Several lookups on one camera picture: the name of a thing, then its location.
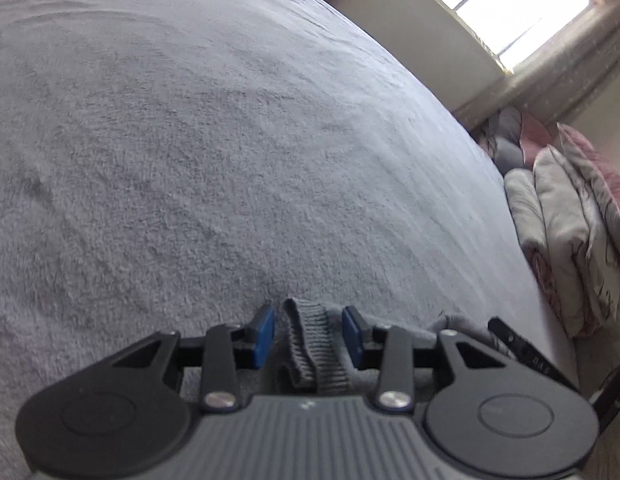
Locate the window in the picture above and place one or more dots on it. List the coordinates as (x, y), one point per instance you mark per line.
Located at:
(515, 0)

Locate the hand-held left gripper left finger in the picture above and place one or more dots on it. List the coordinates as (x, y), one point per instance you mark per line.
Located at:
(265, 332)

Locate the grey cat-print sweater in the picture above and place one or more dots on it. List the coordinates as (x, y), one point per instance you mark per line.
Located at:
(315, 350)

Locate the bed with grey sheet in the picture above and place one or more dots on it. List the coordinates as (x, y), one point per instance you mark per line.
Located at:
(190, 160)

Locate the grey folded bedding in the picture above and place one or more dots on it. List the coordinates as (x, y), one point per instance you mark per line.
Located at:
(505, 135)

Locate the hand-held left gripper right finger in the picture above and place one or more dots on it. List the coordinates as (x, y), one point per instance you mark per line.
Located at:
(351, 332)

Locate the pink pillow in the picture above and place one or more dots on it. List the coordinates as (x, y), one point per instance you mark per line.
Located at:
(605, 170)

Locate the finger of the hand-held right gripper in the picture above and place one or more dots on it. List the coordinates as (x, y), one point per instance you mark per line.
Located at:
(611, 395)
(520, 342)

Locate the folded white floral duvet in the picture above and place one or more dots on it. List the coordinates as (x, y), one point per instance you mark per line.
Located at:
(555, 220)

